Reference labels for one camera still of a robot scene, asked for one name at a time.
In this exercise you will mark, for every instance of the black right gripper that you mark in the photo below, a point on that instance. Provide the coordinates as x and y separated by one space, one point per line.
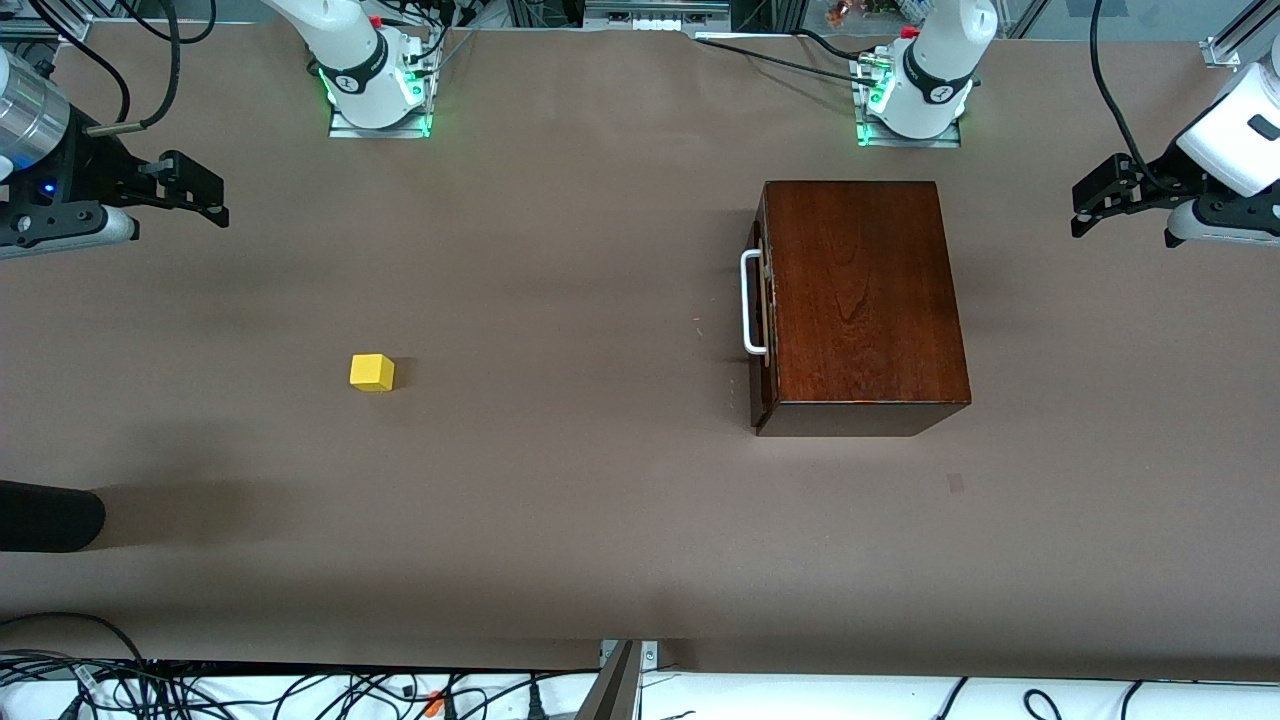
92 168

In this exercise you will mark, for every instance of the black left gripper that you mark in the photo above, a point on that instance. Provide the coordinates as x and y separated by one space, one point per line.
1147 183

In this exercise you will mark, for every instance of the yellow wooden block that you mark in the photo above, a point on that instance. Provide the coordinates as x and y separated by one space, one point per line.
371 372

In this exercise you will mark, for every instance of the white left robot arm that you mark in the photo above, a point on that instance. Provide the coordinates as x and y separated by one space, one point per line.
940 60

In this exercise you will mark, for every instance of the dark brown wooden cabinet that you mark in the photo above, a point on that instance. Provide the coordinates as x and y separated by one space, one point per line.
860 290

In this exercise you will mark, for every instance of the black cylinder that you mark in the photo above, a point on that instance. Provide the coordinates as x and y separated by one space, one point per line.
50 516

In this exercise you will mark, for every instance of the white power strip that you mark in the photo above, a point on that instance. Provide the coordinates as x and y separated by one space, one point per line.
655 18

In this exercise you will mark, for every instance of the orange plug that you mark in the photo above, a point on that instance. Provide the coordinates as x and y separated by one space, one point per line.
433 704

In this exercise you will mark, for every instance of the aluminium profile bar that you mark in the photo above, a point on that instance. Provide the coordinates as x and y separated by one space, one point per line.
615 690

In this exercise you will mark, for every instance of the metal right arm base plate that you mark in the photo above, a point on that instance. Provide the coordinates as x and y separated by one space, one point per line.
345 131

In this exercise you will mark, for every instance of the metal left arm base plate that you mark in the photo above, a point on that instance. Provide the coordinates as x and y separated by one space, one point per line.
947 141

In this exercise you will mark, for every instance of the aluminium frame rail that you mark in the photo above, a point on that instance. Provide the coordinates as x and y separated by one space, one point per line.
1235 45
60 28

